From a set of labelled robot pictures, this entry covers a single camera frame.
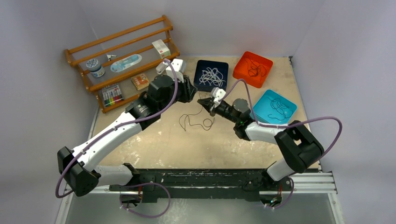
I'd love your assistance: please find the oval blue white package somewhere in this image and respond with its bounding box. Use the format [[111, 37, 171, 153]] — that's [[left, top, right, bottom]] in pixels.
[[110, 54, 142, 72]]

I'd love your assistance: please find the orange square tray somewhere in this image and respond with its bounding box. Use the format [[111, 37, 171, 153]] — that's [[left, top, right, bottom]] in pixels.
[[233, 51, 274, 88]]

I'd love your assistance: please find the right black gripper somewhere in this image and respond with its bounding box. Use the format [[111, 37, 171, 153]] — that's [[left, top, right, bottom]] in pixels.
[[198, 97, 240, 124]]

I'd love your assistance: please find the dark navy square tray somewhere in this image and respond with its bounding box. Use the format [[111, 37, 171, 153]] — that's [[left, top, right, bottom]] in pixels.
[[193, 60, 229, 92]]

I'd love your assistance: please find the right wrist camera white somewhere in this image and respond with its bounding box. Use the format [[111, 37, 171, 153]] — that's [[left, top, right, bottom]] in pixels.
[[210, 87, 226, 107]]

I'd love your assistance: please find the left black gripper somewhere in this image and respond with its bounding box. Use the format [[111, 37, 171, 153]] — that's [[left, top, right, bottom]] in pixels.
[[159, 75, 197, 112]]

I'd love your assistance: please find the blue white round jar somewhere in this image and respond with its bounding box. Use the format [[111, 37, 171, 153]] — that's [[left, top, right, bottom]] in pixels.
[[85, 58, 105, 78]]

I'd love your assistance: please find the white stapler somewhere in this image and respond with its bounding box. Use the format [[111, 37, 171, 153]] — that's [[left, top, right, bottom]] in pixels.
[[156, 62, 168, 75]]

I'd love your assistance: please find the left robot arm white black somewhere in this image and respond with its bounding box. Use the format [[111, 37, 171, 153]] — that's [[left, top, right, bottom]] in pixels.
[[57, 75, 197, 196]]

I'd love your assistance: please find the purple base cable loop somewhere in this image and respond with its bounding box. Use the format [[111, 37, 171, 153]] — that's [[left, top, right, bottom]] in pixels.
[[119, 181, 173, 219]]

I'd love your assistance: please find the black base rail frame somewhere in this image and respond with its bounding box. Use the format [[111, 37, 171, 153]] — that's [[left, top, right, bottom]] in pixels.
[[108, 168, 338, 205]]

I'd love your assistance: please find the coloured marker set pack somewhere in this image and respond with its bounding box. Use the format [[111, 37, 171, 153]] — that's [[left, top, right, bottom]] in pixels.
[[102, 84, 124, 107]]

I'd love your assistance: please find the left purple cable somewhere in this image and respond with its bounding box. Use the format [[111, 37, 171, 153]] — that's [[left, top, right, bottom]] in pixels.
[[55, 58, 179, 199]]

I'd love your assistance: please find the white red small box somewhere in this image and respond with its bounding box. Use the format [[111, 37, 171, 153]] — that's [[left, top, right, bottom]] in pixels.
[[152, 40, 171, 59]]

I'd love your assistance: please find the small metal clip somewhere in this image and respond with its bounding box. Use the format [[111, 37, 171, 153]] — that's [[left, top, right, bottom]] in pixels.
[[107, 55, 117, 61]]

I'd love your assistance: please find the cyan square tray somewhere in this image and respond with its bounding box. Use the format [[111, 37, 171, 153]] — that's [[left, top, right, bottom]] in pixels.
[[253, 89, 297, 125]]

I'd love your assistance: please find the orange patterned small pack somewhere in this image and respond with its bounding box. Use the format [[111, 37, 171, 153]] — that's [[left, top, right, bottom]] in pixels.
[[131, 73, 150, 91]]

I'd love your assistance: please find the wooden three-tier rack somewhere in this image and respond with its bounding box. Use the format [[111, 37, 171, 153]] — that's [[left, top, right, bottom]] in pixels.
[[65, 14, 186, 114]]

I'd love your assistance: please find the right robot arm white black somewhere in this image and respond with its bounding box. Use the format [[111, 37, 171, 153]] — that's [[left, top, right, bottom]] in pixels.
[[198, 98, 325, 190]]

